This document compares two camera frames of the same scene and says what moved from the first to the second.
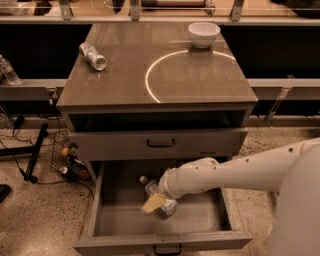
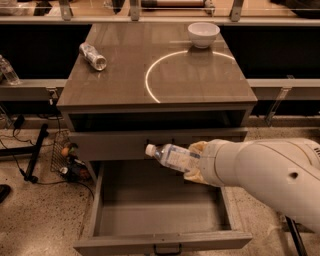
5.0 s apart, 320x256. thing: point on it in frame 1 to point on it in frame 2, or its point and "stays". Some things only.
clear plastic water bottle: x=151 y=188 to x=173 y=156
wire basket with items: x=64 y=159 stays
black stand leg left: x=34 y=151 stays
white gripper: x=165 y=189 to x=207 y=162
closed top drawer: x=155 y=146 stays
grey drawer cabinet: x=145 y=92 stays
